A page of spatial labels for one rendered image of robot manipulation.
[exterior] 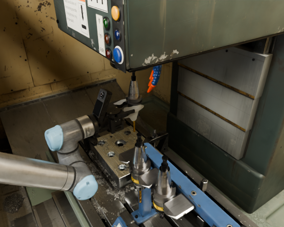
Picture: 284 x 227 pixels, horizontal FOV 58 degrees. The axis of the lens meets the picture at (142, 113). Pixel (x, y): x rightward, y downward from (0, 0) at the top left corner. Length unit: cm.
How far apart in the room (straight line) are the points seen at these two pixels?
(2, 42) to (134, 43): 136
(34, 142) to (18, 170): 105
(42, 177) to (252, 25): 68
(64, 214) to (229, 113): 87
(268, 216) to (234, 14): 111
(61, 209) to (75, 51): 110
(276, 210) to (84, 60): 154
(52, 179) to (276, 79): 86
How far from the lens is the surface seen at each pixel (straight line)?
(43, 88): 194
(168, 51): 56
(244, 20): 72
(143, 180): 70
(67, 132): 85
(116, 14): 50
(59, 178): 77
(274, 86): 111
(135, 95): 94
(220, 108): 125
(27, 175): 73
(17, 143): 178
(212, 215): 64
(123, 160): 76
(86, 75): 201
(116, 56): 52
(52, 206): 136
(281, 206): 161
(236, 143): 127
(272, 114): 115
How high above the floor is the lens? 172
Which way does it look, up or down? 32 degrees down
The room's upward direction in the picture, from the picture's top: straight up
